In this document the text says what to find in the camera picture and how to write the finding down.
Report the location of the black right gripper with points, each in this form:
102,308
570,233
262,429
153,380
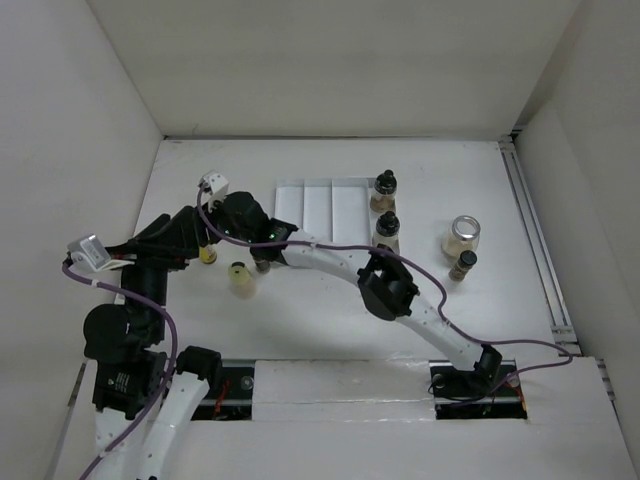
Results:
217,208

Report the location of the white divided organizer tray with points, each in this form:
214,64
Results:
336,210

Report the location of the aluminium rail right side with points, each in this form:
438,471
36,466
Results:
560,321

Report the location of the black-capped grinder pale spice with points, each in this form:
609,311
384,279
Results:
386,231

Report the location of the black-lid dark spice bottle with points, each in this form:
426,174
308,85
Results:
262,262

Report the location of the black-capped grinder brown spice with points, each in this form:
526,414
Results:
384,191

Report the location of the yellow label sauce bottle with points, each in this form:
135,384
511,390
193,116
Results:
208,254

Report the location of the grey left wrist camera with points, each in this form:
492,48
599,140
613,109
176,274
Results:
88,254

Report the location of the yellow-lid beige spice bottle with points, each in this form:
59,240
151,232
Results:
242,283

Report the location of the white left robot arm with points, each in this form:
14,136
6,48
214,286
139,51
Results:
146,389

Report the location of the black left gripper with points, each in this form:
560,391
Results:
183,230

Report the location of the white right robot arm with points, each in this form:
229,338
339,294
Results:
386,286

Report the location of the black-lid brown spice bottle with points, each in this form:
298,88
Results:
463,265

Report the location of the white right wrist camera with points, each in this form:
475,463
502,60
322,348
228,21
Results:
215,186

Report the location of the silver-lid glass jar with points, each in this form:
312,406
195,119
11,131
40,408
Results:
462,234

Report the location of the white foam front board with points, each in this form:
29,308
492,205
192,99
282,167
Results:
376,420

